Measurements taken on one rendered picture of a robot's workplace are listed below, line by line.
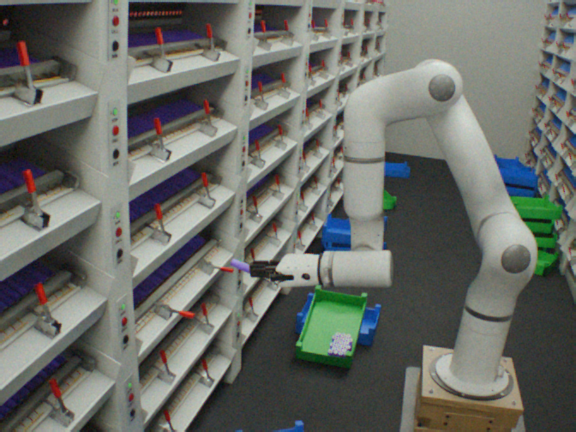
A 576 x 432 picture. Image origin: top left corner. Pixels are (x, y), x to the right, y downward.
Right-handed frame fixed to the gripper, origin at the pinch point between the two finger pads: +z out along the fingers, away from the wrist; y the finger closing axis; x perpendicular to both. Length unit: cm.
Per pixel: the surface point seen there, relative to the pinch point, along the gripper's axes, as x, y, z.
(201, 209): 11.7, 11.1, 17.9
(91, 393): -8, -46, 22
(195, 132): 32.0, 11.4, 16.8
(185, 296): -7.6, -0.6, 20.8
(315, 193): -26, 154, 22
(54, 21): 62, -39, 17
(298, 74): 38, 101, 11
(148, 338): -8.0, -22.2, 20.7
